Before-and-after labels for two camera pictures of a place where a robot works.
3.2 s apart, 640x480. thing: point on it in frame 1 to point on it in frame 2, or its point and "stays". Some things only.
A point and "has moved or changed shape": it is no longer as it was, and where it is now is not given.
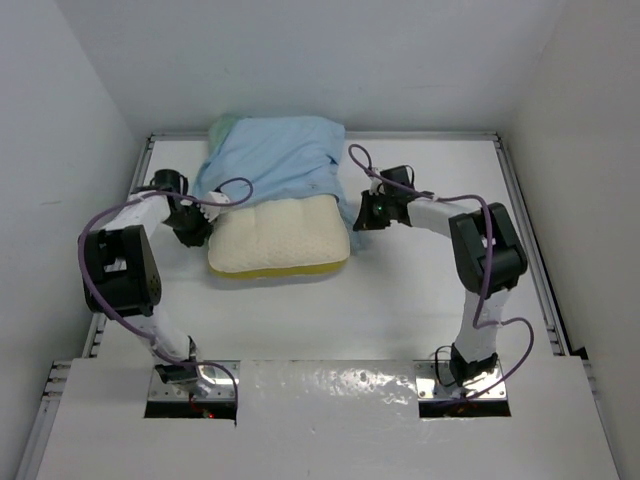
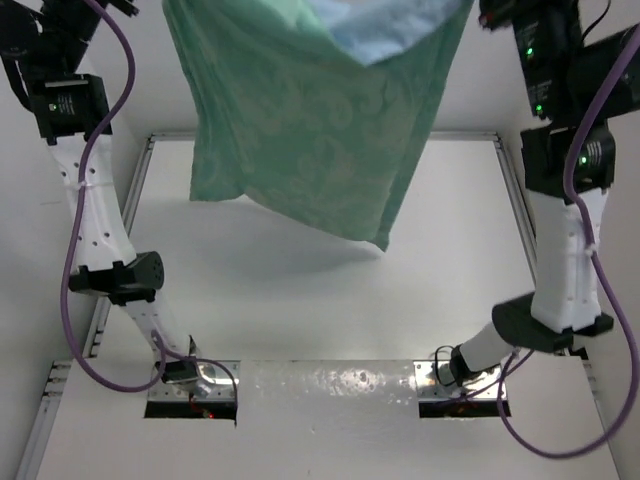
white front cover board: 329,420 stays
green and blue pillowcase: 252,158 has moved or changed shape
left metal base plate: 221,377 stays
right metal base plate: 429,388 stays
